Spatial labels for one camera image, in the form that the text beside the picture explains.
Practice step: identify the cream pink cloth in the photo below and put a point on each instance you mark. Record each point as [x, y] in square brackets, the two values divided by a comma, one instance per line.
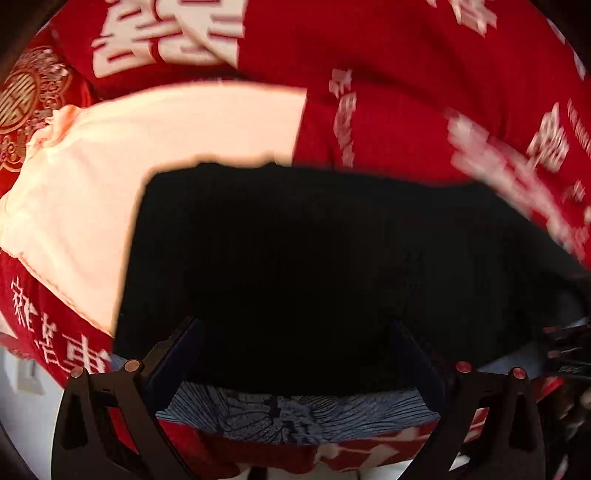
[92, 184]

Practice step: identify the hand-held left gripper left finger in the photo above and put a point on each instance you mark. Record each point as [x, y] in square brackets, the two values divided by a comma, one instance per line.
[181, 353]

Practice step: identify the grey-blue patterned cloth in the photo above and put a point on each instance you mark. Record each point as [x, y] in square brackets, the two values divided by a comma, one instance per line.
[300, 415]

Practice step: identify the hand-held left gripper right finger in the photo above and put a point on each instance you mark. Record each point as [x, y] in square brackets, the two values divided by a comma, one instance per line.
[415, 357]

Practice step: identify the red blanket with white print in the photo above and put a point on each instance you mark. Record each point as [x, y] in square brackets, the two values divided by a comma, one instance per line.
[392, 69]

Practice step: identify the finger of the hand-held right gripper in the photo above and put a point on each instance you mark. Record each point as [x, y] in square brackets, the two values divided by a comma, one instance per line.
[570, 336]
[570, 362]

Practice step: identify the red gold embroidered pillow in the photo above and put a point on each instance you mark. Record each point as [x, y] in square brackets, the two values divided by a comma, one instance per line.
[27, 101]

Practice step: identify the black pants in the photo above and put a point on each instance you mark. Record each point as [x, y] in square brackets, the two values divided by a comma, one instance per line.
[300, 277]

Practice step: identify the white wall socket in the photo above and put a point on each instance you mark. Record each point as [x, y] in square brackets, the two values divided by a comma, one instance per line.
[28, 377]

